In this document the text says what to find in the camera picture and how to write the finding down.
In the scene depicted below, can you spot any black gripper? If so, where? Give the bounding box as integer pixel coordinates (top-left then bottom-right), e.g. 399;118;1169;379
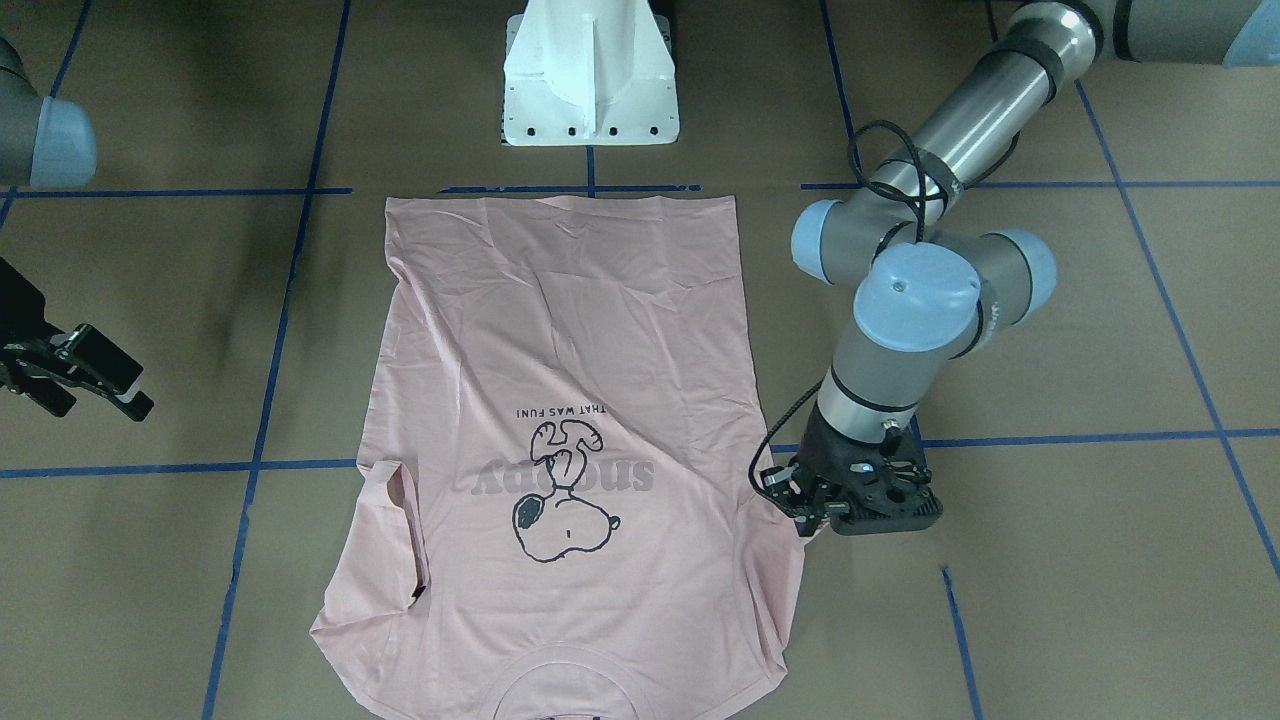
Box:
1;260;155;421
760;409;945;537

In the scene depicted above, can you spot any pink Snoopy t-shirt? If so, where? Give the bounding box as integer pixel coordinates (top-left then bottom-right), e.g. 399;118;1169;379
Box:
310;196;804;719

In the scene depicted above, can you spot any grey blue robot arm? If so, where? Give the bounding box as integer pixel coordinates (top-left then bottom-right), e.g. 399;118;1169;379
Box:
749;1;1277;538
1;38;155;421

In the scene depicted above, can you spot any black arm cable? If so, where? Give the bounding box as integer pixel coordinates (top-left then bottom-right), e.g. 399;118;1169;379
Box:
750;120;961;501

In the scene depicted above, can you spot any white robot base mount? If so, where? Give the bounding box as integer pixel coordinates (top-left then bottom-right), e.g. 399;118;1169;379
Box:
500;1;681;147

